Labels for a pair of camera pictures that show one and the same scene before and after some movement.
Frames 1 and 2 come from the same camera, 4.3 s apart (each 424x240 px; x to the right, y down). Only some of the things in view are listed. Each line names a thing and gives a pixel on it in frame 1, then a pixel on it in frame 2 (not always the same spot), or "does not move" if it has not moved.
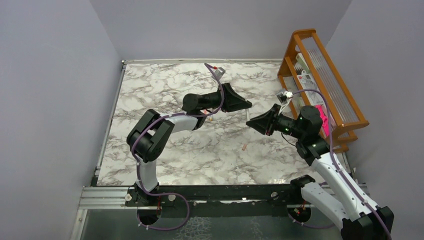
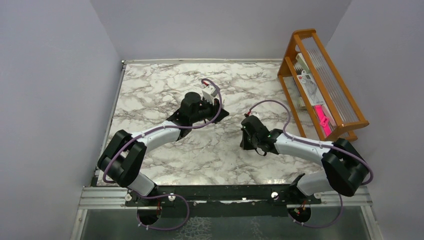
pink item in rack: x=325 y=126 does not move
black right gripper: x=264 y=122 → x=244 y=144
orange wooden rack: x=309 y=78 does not move
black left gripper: x=232 y=101 → x=214 y=108
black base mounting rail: x=217 y=201 does not move
